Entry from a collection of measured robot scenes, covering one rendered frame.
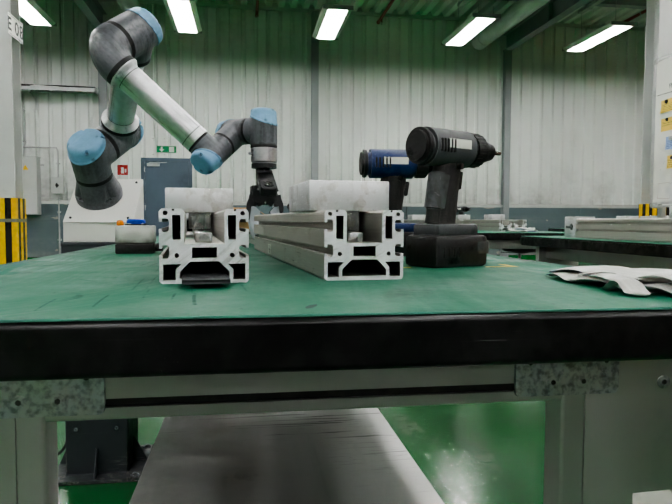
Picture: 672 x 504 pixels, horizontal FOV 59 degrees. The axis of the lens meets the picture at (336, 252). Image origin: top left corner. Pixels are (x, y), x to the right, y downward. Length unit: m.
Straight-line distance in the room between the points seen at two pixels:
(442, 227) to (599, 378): 0.38
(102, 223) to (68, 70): 11.30
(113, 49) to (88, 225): 0.63
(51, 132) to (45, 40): 1.77
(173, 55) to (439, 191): 12.20
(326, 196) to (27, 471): 0.45
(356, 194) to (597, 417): 0.39
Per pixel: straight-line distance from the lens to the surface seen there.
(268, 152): 1.69
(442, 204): 0.96
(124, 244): 1.35
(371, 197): 0.80
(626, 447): 0.70
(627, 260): 2.55
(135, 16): 1.84
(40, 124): 13.29
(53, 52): 13.48
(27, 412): 0.60
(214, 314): 0.47
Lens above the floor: 0.85
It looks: 3 degrees down
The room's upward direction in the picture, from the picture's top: straight up
